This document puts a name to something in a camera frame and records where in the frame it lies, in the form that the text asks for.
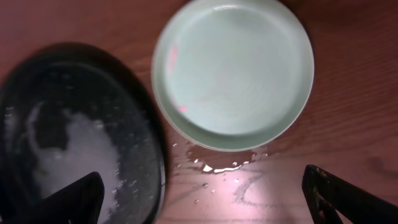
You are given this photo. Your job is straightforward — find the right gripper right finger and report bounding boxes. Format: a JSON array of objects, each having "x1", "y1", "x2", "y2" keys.
[{"x1": 302, "y1": 164, "x2": 397, "y2": 224}]

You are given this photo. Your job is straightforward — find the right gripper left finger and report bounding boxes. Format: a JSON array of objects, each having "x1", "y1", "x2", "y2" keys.
[{"x1": 3, "y1": 172, "x2": 104, "y2": 224}]

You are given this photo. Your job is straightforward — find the mint plate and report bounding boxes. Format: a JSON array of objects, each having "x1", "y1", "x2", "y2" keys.
[
  {"x1": 152, "y1": 45, "x2": 314, "y2": 152},
  {"x1": 152, "y1": 0, "x2": 313, "y2": 85}
]

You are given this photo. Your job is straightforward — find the round black tray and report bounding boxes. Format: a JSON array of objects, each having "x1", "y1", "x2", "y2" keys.
[{"x1": 1, "y1": 42, "x2": 166, "y2": 223}]

